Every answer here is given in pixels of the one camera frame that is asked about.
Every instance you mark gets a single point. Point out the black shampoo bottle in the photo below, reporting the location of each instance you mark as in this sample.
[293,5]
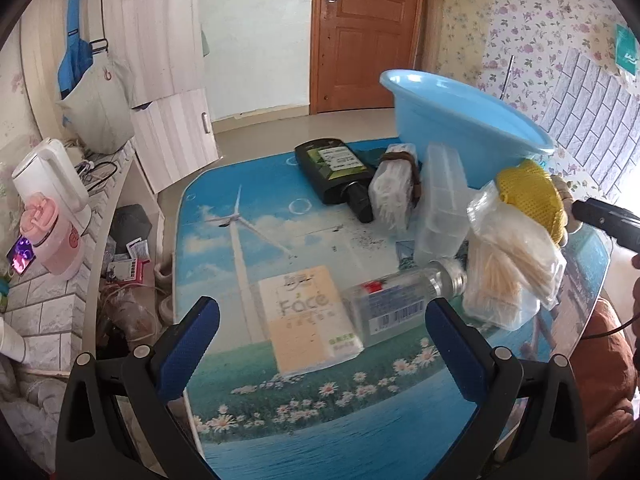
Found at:
[330,170]

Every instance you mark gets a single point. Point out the brick-pattern side counter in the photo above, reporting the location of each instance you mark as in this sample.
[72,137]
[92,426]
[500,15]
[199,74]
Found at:
[50,305]

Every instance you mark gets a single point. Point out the yellow mesh scrubber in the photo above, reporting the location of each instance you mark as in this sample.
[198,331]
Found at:
[530,190]

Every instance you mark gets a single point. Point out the white wardrobe cabinet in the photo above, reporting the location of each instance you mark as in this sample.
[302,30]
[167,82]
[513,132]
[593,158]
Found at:
[165,35]

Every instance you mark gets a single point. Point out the teal paper bag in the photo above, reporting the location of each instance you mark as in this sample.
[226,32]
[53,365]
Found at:
[627,50]

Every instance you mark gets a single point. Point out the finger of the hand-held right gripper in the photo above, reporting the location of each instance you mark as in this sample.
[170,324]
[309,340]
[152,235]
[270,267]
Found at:
[607,222]

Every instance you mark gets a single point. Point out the white tissue pack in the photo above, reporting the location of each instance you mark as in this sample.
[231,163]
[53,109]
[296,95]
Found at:
[305,325]

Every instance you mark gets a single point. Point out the pink cup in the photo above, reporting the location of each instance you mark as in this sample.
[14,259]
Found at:
[55,240]

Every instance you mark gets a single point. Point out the red white packet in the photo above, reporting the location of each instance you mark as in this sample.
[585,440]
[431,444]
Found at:
[127,267]

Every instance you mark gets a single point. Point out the clear plastic storage box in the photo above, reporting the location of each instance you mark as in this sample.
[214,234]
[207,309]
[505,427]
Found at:
[440,200]

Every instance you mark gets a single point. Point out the grey tote bag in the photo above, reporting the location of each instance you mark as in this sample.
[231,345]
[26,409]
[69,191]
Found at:
[100,110]

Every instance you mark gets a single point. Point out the smartphone with lit screen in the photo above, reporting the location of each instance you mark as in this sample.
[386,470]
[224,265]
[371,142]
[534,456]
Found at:
[20,257]

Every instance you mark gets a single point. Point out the plastic bag of toothpicks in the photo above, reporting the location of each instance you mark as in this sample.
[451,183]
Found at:
[505,260]

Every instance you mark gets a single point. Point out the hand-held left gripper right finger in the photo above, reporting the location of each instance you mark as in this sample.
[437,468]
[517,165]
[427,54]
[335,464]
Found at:
[460,355]

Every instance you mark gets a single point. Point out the light blue plastic basin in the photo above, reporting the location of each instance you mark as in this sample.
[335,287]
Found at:
[450,120]

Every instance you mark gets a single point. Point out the printed scenery desktop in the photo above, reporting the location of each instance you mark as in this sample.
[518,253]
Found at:
[300,240]

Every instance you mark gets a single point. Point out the white electric kettle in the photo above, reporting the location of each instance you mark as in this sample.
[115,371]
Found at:
[50,170]

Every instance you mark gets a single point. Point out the brown wooden door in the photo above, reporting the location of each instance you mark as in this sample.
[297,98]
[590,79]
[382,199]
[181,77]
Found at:
[365,50]

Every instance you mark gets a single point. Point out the clear toothpick box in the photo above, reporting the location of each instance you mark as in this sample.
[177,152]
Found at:
[390,200]

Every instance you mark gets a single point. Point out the small clear plastic bottle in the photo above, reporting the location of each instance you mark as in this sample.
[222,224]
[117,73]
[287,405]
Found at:
[395,300]

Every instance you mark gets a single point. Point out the white paper cup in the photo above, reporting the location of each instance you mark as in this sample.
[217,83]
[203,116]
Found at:
[10,340]

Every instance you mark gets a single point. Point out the dark grey bin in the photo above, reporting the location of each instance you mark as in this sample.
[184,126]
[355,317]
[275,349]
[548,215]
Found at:
[130,225]

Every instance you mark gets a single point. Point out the beige slipper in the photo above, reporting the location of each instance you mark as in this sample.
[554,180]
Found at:
[164,280]

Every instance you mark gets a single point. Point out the orange cushion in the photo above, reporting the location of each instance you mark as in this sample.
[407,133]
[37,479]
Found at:
[605,360]

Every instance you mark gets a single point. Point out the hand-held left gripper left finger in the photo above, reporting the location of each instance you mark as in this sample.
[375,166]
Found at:
[187,345]

